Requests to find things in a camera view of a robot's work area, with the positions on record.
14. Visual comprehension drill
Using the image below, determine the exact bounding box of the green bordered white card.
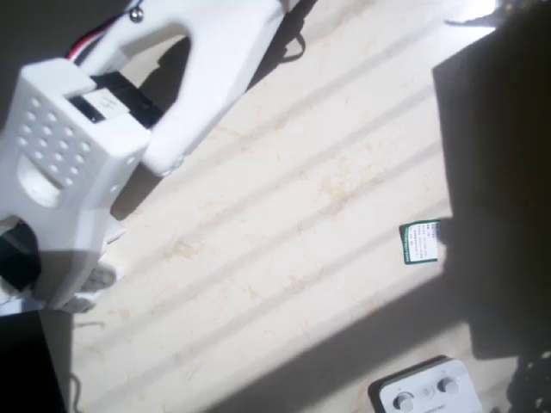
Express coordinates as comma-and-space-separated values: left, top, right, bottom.
399, 219, 441, 265

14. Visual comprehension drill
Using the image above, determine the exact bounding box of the large dark box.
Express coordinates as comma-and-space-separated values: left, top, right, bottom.
431, 0, 551, 361

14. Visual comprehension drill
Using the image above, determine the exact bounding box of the white device with two knobs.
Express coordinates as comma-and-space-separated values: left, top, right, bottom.
367, 354, 484, 413

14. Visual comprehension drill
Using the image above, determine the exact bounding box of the dark speckled object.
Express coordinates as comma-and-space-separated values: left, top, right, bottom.
506, 350, 551, 413

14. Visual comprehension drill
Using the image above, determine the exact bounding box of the red black servo cable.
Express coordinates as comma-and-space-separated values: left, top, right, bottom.
64, 6, 134, 65

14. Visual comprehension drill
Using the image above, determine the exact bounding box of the thin dark wire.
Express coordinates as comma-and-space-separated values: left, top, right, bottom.
67, 370, 84, 412

